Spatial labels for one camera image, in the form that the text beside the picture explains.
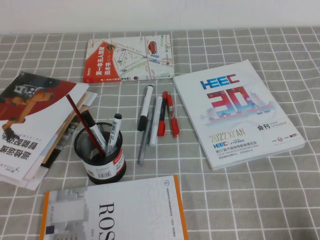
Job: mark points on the white marker black cap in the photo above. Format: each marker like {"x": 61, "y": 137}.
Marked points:
{"x": 96, "y": 132}
{"x": 146, "y": 105}
{"x": 113, "y": 135}

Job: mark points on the white pen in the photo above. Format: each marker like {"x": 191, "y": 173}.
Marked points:
{"x": 155, "y": 120}

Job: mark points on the black and red pen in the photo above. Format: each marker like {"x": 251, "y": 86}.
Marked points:
{"x": 162, "y": 125}

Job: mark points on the red gel pen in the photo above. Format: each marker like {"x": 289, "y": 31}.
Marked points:
{"x": 172, "y": 117}

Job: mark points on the grey translucent pen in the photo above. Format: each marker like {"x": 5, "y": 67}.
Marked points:
{"x": 143, "y": 147}

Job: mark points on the black mesh pen holder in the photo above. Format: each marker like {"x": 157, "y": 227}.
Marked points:
{"x": 105, "y": 170}

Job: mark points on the orange map cover book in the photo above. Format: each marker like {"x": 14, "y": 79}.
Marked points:
{"x": 130, "y": 57}

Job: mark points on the red black pencil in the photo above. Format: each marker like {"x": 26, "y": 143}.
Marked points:
{"x": 82, "y": 120}

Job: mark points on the white HEEC show catalogue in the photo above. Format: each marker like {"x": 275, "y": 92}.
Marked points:
{"x": 237, "y": 112}

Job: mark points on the booklet with brown photo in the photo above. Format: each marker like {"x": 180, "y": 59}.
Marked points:
{"x": 63, "y": 135}

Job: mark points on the white ROS book orange edge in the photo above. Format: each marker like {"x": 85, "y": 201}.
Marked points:
{"x": 125, "y": 212}

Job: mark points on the grey checked tablecloth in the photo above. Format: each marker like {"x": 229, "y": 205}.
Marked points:
{"x": 250, "y": 200}

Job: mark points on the red white robot brochure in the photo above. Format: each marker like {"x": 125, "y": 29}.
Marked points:
{"x": 30, "y": 120}

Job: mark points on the white paper stack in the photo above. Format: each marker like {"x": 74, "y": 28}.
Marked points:
{"x": 32, "y": 180}

